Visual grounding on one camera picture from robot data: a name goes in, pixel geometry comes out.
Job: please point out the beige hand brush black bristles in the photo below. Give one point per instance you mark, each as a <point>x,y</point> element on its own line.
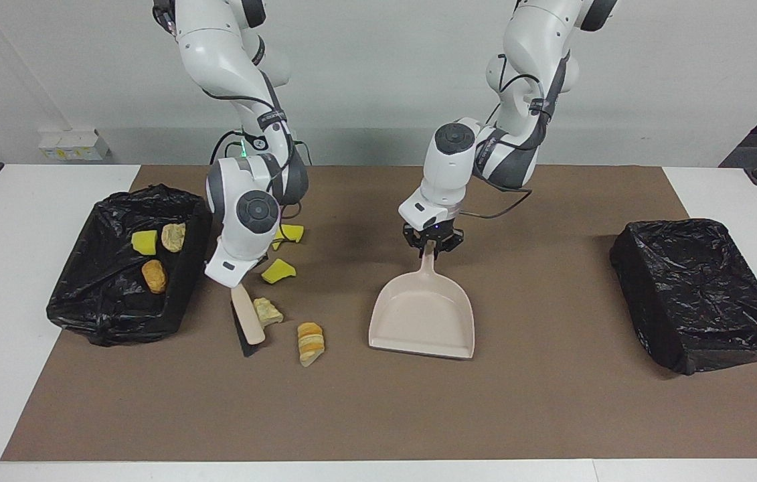
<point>249,325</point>

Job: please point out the pale flaky pastry piece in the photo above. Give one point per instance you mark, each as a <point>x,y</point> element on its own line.
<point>268,312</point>

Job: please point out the chunky yellow sponge piece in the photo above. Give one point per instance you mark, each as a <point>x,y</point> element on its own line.
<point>144,242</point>

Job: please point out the wedge yellow sponge piece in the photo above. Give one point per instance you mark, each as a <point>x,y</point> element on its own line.
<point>278,272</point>

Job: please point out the brown bread roll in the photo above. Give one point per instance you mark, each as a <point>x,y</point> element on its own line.
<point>154,276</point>

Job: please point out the bin lined with black bag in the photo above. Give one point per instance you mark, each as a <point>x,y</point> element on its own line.
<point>104,308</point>
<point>703,294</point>

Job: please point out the notched yellow sponge piece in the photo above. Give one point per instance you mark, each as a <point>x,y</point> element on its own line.
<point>292,234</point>

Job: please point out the brown table mat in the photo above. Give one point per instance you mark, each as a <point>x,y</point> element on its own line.
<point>418,402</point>

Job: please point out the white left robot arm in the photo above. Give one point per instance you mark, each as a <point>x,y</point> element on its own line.
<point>448,174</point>

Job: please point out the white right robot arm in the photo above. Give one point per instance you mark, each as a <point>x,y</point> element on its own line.
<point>244,221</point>

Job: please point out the white wall socket box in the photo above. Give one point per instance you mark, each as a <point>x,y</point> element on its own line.
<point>73,146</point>

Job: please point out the pale beige crust piece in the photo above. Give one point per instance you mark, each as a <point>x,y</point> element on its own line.
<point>173,237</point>

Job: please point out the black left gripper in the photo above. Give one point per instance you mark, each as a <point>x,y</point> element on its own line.
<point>433,234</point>

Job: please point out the beige plastic dustpan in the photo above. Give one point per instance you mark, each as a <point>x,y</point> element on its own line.
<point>418,321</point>

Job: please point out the orange striped croissant piece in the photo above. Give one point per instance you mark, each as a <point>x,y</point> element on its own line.
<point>310,343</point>

